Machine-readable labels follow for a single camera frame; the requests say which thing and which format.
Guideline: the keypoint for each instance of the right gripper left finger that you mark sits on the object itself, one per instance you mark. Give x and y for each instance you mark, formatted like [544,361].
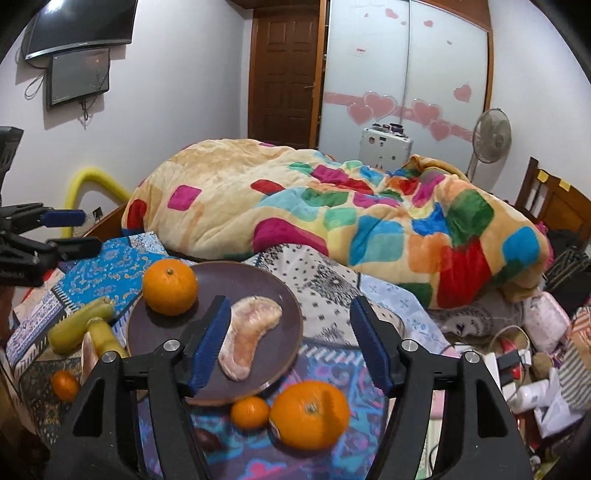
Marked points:
[99,437]

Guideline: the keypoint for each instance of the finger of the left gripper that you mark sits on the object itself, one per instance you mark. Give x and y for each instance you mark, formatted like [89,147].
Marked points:
[24,262]
[30,216]

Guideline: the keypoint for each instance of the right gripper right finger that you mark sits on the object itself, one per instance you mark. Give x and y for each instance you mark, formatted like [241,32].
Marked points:
[479,437]

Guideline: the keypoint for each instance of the corn cob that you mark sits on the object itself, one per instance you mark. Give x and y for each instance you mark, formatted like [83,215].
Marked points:
[68,334]
[103,338]

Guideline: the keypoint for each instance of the large orange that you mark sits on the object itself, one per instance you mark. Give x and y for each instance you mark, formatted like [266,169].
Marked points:
[169,287]
[309,416]

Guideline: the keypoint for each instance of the small tangerine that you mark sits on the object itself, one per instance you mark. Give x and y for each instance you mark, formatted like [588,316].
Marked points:
[65,386]
[250,413]

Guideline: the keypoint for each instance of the small pomelo segment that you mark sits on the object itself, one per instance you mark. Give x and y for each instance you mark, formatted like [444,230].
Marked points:
[251,318]

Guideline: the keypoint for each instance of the yellow foam tube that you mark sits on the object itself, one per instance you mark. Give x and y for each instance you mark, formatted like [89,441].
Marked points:
[94,180]

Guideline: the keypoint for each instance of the patterned bed sheet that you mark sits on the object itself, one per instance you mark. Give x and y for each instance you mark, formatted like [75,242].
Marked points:
[324,289]

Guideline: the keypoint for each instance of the dark red plum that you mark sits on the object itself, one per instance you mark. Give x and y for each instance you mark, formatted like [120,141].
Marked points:
[208,441]

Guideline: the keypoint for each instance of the pink plush item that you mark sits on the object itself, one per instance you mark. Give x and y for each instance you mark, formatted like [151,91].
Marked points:
[546,323]

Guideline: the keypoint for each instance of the black bag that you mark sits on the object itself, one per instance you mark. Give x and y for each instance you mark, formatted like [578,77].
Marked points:
[568,277]

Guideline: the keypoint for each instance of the colourful patchwork blanket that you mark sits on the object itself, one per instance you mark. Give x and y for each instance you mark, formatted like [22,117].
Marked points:
[423,227]

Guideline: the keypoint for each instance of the dark purple plate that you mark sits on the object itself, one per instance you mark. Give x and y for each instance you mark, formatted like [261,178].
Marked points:
[275,353]

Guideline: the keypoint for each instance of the wooden headboard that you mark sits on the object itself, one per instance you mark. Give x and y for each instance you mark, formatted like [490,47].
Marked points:
[546,198]

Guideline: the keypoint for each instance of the brown wooden door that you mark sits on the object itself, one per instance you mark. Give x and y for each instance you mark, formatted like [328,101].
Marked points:
[285,72]

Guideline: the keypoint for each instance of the white standing fan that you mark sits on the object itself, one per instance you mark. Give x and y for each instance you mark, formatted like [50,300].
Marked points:
[491,140]

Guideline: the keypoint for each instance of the white box appliance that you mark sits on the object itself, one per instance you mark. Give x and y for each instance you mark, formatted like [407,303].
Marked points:
[385,146]

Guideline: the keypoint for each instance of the frosted sliding wardrobe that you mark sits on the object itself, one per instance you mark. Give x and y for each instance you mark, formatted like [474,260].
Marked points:
[412,63]

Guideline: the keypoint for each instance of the small wall monitor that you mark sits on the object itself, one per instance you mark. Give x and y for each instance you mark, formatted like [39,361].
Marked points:
[77,75]

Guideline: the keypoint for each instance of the wall mounted television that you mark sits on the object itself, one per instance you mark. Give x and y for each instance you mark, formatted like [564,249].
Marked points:
[72,24]

